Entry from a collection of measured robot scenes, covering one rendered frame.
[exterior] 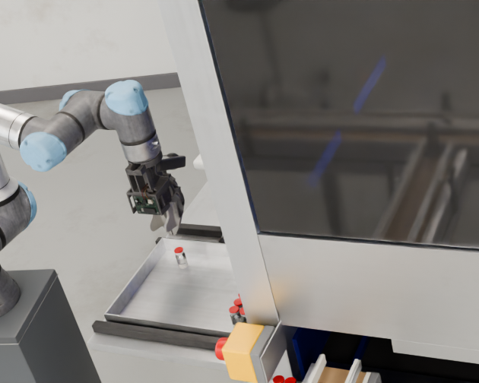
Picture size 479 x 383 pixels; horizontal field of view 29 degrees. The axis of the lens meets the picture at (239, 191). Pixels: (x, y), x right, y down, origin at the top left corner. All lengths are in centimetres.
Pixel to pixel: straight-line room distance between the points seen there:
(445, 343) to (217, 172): 45
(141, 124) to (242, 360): 51
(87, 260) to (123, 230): 21
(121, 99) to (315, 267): 53
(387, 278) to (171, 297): 64
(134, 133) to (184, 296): 38
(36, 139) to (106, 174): 256
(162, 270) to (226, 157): 67
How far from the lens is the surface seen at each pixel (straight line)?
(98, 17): 489
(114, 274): 363
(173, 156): 193
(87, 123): 181
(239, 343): 156
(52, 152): 175
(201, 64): 134
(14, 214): 224
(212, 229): 208
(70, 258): 381
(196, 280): 197
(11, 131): 181
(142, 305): 196
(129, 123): 178
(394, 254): 141
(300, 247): 146
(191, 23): 131
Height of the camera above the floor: 206
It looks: 32 degrees down
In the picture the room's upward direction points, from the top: 15 degrees counter-clockwise
